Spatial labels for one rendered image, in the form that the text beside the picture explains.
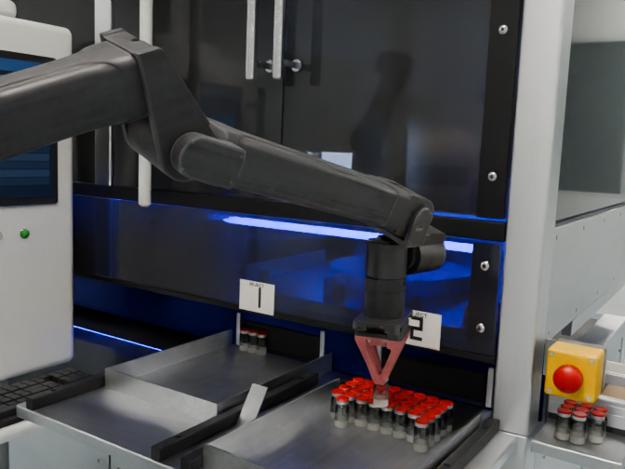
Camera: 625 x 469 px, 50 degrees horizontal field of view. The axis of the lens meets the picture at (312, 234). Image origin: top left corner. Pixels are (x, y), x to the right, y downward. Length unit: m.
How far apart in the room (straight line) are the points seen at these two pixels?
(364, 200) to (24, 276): 0.91
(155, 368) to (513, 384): 0.65
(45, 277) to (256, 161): 0.96
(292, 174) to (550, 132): 0.46
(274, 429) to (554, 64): 0.68
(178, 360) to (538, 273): 0.71
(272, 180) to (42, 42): 0.93
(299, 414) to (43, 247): 0.72
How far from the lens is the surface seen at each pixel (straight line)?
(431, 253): 0.96
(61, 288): 1.60
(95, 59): 0.58
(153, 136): 0.59
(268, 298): 1.29
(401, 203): 0.85
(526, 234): 1.05
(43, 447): 1.96
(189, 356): 1.39
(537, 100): 1.05
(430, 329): 1.13
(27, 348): 1.58
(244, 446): 1.01
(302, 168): 0.72
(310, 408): 1.13
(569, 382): 1.04
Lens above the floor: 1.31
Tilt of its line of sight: 7 degrees down
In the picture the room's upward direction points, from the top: 2 degrees clockwise
